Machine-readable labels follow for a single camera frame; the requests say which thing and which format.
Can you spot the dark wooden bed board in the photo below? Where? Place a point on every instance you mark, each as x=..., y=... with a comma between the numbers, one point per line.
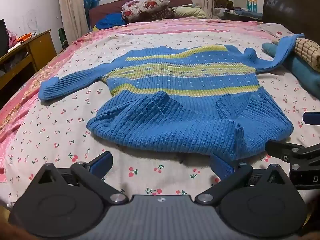
x=292, y=5

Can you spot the floral red pillow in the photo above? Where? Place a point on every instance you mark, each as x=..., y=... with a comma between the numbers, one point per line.
x=146, y=5

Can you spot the yellow and blue package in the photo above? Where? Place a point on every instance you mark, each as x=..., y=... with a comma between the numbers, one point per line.
x=251, y=1

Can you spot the maroon headboard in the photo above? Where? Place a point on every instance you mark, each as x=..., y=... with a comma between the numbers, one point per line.
x=107, y=8

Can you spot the wooden desk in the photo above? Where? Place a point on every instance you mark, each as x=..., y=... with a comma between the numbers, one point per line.
x=41, y=47

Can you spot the blue patterned hanging cloth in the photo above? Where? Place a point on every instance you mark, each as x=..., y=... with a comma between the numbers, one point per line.
x=89, y=1

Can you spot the white dotted pillow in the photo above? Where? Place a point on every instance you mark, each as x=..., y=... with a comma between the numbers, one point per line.
x=275, y=30

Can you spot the black monitor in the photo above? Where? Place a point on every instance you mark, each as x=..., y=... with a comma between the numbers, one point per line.
x=3, y=38

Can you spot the green object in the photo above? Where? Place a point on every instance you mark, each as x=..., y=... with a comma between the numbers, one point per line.
x=63, y=38

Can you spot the cherry print bedsheet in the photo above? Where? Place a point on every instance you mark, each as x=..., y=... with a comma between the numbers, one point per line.
x=60, y=130

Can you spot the dark nightstand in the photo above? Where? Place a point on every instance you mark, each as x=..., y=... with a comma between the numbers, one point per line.
x=240, y=15

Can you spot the orange object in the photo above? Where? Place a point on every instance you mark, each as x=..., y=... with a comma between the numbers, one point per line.
x=23, y=37

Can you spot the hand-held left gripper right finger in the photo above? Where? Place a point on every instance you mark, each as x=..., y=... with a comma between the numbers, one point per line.
x=221, y=168

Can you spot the teal folded cloth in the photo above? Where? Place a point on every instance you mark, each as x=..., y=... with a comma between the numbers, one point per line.
x=302, y=72

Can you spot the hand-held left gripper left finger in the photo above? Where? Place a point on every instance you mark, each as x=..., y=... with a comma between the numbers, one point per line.
x=101, y=164

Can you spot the pale yellow pillow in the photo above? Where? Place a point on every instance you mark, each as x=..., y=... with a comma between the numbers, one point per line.
x=190, y=12

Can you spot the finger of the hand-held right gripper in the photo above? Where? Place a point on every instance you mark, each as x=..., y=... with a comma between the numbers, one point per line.
x=311, y=118
x=282, y=150

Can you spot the blue yellow striped knit sweater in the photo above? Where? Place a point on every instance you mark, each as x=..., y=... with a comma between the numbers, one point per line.
x=180, y=90

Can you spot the pink bag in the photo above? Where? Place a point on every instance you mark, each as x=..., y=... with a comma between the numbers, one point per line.
x=12, y=38

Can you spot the pink striped blanket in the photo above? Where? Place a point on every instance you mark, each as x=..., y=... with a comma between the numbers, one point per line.
x=22, y=90

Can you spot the bright blue cloth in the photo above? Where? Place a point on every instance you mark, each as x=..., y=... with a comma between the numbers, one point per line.
x=110, y=20

